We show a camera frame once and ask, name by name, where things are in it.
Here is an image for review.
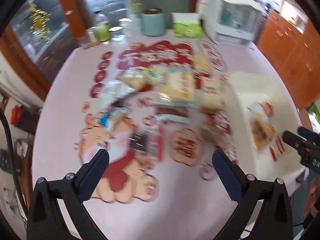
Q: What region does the green small snack packet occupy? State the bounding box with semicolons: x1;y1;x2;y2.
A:
144;65;163;86

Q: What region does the beige sandwich biscuit packet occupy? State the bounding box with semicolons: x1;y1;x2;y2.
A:
200;77;224;114

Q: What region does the brown nut candy packet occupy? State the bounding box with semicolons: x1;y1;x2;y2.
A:
200;123;228;143

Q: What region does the square soda cracker packet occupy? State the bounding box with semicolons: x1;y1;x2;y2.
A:
193;53;212;74

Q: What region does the red white wafer packet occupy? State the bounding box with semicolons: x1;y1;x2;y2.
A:
269;135;285;161

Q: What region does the dark chocolate cookie packet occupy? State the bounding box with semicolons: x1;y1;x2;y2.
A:
129;132;148;152

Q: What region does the large yellow cake packet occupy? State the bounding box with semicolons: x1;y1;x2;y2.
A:
157;67;199;108

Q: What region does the black cable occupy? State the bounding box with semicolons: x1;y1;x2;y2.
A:
0;108;28;215

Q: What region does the teal canister brown lid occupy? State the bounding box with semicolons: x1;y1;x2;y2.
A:
141;8;165;37

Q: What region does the orange wooden cabinet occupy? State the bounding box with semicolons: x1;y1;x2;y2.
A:
257;0;319;109

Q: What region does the glass bottle green label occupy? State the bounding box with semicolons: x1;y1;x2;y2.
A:
94;10;111;43

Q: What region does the pink printed tablecloth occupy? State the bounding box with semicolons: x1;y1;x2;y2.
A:
31;28;307;240

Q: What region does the white desktop cup cabinet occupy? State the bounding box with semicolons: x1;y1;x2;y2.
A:
196;0;263;46

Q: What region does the green tissue pack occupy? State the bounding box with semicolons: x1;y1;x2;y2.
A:
171;12;203;38

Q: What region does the red lidded glass jar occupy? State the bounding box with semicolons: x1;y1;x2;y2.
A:
10;105;23;125

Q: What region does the dark red snack packet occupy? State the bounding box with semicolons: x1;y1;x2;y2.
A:
155;105;190;124

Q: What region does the wooden glass sliding door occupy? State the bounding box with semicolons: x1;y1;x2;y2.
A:
0;0;230;93

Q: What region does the small glass jar white lid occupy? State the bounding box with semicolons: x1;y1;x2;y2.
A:
109;26;124;41

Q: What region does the fried snack clear bag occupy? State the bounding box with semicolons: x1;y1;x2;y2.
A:
250;119;275;151

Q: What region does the white plastic storage bin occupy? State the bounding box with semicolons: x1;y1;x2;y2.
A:
223;72;304;185

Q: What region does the white squeeze bottle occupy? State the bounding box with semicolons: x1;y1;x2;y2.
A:
129;14;141;38

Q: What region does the silver orange tin can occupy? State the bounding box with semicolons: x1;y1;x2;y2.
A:
86;27;99;47

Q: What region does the white orange snack bar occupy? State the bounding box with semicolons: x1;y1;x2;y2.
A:
248;102;269;122

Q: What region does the silver foil snack packet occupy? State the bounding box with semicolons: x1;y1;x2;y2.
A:
99;80;136;107

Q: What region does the blue white biscuit packet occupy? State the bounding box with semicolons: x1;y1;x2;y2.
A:
98;103;131;133

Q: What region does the yellow cracker packet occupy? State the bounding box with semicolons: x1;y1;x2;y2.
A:
119;67;148;91

